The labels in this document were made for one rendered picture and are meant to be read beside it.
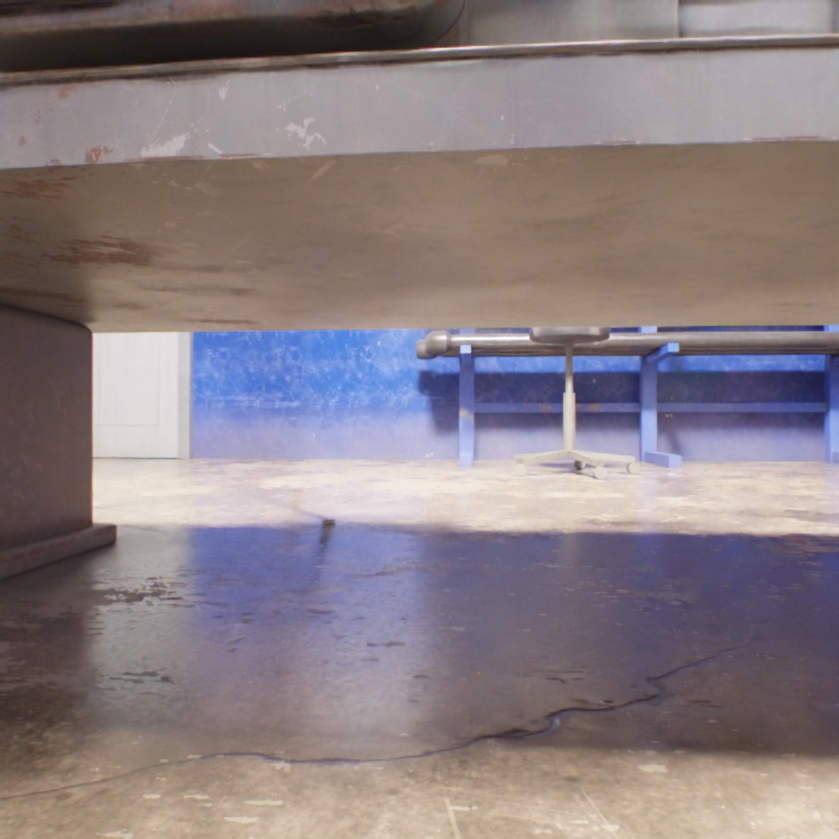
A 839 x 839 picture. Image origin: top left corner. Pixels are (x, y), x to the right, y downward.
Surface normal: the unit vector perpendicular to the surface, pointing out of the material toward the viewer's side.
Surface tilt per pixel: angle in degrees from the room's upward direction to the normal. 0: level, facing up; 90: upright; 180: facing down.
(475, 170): 180
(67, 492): 90
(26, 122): 90
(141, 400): 90
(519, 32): 90
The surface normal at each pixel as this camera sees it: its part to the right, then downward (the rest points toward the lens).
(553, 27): -0.08, 0.00
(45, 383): 1.00, 0.00
